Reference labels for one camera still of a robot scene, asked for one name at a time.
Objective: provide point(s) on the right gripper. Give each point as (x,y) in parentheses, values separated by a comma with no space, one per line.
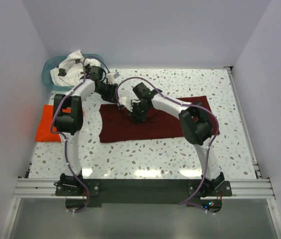
(138,112)

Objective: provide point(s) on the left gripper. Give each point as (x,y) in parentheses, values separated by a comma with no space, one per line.
(109,93)

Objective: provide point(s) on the dark red t-shirt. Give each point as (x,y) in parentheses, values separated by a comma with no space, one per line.
(117,125)

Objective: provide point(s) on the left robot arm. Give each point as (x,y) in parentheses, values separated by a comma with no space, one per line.
(67,121)

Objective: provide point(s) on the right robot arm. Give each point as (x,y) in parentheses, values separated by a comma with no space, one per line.
(196,126)

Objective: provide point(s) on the white t-shirt with black print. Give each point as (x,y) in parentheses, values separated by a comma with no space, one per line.
(69,72)

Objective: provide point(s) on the teal plastic basket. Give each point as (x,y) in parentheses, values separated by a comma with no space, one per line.
(53,62)

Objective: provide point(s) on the folded orange t-shirt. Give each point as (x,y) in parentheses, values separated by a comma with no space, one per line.
(43,132)

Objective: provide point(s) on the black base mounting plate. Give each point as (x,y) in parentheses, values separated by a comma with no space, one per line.
(147,191)

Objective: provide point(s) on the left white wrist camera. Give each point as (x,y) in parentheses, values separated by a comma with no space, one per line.
(111,76)

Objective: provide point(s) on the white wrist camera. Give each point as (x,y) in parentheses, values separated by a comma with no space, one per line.
(125,102)
(111,76)

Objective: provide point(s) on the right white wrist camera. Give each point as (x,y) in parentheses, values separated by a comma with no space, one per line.
(125,102)

